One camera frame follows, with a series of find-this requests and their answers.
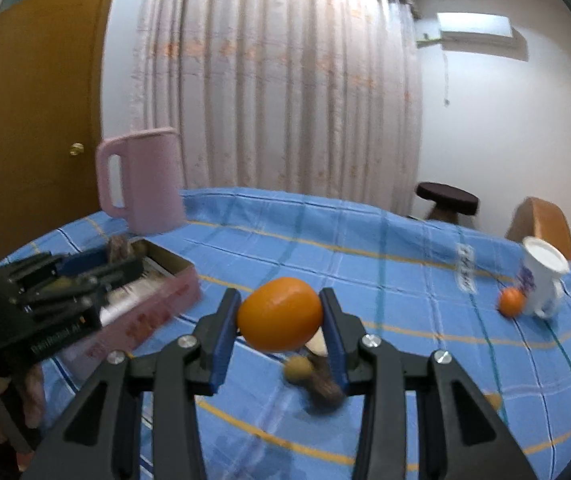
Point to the wooden chair back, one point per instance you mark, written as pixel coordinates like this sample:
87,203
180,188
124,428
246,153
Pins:
540,220

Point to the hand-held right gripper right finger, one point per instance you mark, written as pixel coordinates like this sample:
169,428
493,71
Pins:
334,350

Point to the white mug with blue print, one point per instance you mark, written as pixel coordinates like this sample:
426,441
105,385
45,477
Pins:
540,275

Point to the white air conditioner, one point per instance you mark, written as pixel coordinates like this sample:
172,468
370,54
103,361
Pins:
475,32

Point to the dark round stool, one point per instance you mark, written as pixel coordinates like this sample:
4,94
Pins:
448,197

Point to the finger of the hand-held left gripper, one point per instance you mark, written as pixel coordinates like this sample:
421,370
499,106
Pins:
110,275
82,262

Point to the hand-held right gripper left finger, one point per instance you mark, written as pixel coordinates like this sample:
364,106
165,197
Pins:
221,355

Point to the pink tin box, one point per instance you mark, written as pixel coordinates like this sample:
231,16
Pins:
155,315

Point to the large orange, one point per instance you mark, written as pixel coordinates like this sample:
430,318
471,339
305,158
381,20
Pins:
280,315

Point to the brass door knob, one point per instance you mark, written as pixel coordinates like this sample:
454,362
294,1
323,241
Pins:
76,149

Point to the printed paper liner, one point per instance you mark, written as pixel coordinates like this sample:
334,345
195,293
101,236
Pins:
140,287

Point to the blue plaid tablecloth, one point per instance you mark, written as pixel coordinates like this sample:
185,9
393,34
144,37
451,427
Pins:
390,270

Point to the pale beige small item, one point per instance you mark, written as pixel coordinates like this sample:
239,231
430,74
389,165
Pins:
317,344

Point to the pale floral curtain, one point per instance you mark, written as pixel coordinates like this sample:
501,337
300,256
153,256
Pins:
275,85

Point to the small orange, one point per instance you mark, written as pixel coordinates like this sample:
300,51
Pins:
511,302

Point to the pink electric kettle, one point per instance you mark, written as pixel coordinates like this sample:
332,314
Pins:
150,180

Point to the person's left hand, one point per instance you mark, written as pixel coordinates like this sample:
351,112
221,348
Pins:
32,392

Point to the walnut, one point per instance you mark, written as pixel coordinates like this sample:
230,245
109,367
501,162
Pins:
118,249
328,387

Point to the small tan longan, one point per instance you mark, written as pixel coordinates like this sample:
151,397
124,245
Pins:
298,370

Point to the wooden door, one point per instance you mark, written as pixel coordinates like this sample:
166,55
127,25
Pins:
40,85

